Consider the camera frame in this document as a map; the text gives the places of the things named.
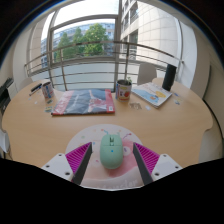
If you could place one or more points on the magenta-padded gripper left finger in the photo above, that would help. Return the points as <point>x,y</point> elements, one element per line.
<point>76,158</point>

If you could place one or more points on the printed pen cup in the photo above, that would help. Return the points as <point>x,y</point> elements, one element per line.
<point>48,90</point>

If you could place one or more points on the white and blue booklet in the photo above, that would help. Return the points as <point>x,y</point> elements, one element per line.
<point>151,94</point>

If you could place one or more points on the red and blue magazine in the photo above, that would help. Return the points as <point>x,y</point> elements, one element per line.
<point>83,102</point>

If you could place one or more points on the mint green computer mouse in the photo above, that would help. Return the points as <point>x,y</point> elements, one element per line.
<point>111,153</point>

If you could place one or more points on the red white can planter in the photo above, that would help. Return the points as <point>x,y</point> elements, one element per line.
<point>123,91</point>

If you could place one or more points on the metal balcony railing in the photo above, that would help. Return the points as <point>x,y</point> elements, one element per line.
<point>93,42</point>

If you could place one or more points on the beige round-back chair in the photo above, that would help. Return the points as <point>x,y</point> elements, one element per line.
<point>146,73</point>

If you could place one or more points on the pink cartoon mouse pad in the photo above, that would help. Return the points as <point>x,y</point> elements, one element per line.
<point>95,133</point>

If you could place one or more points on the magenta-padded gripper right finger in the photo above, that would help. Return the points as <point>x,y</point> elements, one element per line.
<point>148,158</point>

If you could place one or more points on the black cylinder speaker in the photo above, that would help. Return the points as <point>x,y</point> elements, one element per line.
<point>169,77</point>

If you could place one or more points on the dark blue stapler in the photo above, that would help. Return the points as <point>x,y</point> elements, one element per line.
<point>36,88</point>

